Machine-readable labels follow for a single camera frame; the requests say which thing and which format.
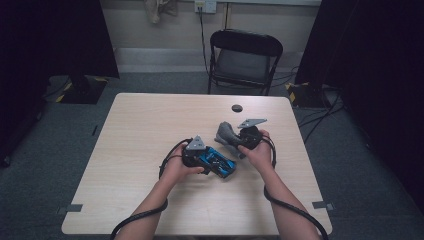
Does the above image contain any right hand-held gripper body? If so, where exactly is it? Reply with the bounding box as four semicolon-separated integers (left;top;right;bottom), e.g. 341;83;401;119
237;118;269;151

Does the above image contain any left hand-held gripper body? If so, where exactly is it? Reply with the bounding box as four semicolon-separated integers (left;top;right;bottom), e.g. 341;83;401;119
181;134;210;168

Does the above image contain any blue toy car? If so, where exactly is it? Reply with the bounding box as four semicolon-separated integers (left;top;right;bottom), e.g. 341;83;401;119
196;145;238;180

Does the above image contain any grey terry cloth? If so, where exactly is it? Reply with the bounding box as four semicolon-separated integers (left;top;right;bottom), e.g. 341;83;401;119
214;121;249;160

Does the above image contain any person's right hand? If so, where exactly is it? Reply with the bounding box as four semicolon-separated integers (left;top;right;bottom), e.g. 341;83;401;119
237;129;276;176

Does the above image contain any person's left hand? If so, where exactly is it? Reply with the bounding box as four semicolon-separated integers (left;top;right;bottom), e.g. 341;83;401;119
159;143;205;188

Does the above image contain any black stand base yellow tape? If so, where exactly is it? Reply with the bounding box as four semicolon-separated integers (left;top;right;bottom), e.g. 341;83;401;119
285;81;331;108
54;74;109;105

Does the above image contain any black folding chair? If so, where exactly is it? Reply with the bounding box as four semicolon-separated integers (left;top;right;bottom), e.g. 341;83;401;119
207;29;284;97

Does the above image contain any grey tape strip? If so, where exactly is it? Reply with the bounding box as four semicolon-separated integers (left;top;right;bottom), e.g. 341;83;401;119
312;200;335;212
56;203;84;215

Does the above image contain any beige hanging bag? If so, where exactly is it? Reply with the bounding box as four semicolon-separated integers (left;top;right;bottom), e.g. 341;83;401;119
143;0;179;24

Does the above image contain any dark curtain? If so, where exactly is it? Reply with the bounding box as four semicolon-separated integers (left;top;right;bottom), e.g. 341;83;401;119
294;0;424;214

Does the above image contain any black floor cable bundle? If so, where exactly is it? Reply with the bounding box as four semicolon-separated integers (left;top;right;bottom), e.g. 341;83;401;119
296;89;346;145

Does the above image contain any right hand-held gripper cable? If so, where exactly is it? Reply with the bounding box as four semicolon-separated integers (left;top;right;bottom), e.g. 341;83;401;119
261;134;330;240

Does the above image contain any hand-held gripper cable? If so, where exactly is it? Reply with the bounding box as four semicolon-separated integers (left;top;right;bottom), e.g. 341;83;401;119
109;137;194;240
261;134;330;240

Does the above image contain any left hand-held gripper cable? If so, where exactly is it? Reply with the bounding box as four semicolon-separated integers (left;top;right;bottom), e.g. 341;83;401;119
109;137;194;240

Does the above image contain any black power cable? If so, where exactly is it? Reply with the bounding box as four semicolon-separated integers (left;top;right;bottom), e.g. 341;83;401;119
198;8;210;76

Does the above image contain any white wall socket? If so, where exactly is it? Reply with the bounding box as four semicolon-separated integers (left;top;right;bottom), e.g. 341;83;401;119
194;0;218;14

